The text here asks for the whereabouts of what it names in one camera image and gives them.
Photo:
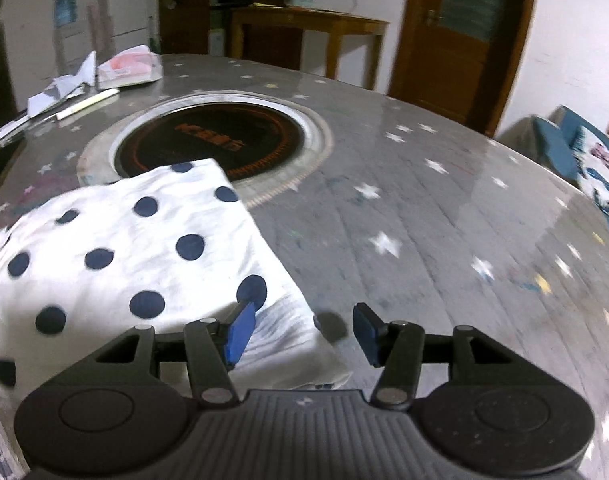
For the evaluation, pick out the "white stick on table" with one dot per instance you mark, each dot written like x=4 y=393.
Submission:
x=75 y=109

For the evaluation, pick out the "white polka dot garment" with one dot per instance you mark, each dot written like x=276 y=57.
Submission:
x=165 y=249

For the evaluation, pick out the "round induction cooktop in table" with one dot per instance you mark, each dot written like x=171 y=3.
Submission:
x=264 y=145

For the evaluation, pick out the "water dispenser with blue bottle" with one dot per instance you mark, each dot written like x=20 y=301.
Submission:
x=71 y=38

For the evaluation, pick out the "brown wooden door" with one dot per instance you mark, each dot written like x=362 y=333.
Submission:
x=459 y=58

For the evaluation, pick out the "crumpled white paper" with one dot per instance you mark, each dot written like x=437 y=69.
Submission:
x=63 y=86

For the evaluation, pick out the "white refrigerator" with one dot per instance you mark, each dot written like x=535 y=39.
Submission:
x=130 y=23

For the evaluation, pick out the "dark wooden shelf cabinet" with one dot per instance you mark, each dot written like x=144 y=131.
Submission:
x=224 y=5

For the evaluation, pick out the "black phone on table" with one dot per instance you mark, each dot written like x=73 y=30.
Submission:
x=8 y=156

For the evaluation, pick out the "blue sofa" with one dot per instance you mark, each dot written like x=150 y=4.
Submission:
x=569 y=146

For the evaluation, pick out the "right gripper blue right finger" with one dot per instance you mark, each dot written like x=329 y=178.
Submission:
x=368 y=329

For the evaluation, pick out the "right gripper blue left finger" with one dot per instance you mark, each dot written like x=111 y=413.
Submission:
x=238 y=329

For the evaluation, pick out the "butterfly print pillow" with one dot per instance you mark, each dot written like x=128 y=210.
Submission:
x=592 y=157

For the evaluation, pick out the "pink white tissue pack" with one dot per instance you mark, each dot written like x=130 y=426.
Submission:
x=131 y=67

